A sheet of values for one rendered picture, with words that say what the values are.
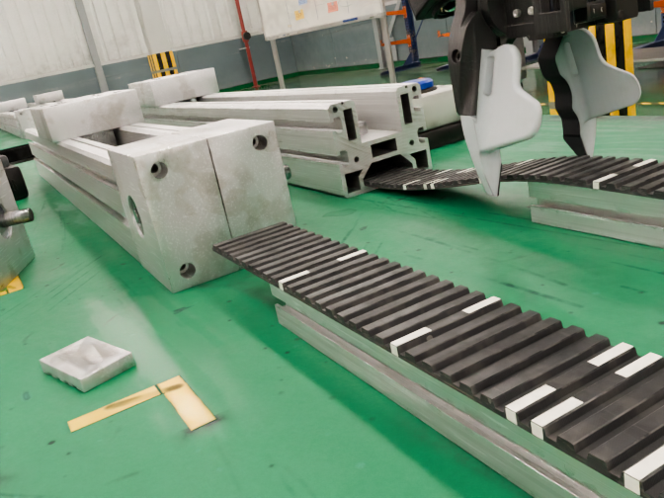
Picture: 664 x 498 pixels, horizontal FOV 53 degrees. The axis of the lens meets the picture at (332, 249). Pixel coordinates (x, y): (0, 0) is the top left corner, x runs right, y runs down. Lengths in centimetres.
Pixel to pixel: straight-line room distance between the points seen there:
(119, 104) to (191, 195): 42
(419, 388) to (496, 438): 4
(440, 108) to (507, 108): 34
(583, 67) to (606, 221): 11
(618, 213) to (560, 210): 4
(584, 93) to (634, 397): 31
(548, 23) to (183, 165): 24
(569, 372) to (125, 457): 18
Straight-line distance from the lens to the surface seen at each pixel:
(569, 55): 48
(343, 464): 25
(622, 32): 392
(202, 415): 30
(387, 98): 64
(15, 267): 63
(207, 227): 46
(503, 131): 42
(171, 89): 113
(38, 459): 32
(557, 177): 43
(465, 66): 43
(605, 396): 21
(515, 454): 22
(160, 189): 45
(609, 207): 42
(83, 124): 85
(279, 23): 693
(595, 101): 49
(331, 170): 61
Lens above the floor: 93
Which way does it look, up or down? 18 degrees down
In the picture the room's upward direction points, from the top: 12 degrees counter-clockwise
